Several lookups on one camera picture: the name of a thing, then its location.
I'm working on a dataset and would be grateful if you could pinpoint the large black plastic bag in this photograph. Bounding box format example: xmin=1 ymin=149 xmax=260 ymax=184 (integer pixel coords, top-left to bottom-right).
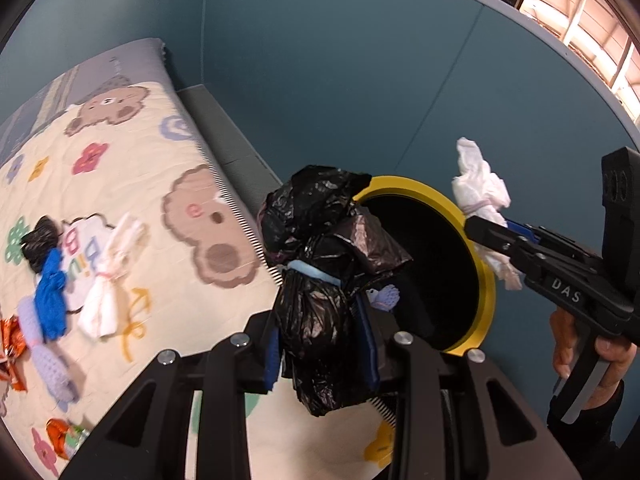
xmin=257 ymin=165 xmax=411 ymax=417

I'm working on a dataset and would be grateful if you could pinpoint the cartoon bear quilted blanket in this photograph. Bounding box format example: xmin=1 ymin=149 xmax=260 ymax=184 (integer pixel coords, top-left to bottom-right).
xmin=0 ymin=75 xmax=402 ymax=478

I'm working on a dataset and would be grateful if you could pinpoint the green snack wrapper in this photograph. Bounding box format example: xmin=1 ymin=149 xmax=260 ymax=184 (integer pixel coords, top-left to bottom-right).
xmin=46 ymin=418 xmax=90 ymax=460

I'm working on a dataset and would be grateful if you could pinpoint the orange foil snack wrapper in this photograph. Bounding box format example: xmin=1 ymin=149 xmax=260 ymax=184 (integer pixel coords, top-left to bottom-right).
xmin=0 ymin=315 xmax=27 ymax=391

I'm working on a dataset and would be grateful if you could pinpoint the white tissue bundle pink band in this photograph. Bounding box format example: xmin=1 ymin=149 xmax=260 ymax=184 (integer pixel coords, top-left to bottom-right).
xmin=78 ymin=212 xmax=148 ymax=340

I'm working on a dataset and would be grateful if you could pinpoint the person right hand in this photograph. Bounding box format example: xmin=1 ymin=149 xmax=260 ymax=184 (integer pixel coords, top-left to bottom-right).
xmin=548 ymin=305 xmax=639 ymax=411

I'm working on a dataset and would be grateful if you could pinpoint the small black plastic bag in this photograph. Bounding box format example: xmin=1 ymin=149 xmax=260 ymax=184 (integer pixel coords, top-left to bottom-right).
xmin=20 ymin=216 xmax=60 ymax=274

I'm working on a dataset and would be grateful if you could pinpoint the yellow rimmed black trash bin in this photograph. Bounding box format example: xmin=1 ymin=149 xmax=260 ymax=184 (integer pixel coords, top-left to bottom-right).
xmin=355 ymin=176 xmax=496 ymax=356

